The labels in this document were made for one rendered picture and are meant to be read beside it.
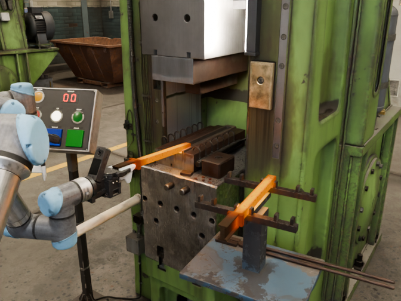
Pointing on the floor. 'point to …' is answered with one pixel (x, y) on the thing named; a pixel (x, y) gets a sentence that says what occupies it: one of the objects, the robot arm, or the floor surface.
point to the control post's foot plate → (91, 297)
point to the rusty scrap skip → (93, 60)
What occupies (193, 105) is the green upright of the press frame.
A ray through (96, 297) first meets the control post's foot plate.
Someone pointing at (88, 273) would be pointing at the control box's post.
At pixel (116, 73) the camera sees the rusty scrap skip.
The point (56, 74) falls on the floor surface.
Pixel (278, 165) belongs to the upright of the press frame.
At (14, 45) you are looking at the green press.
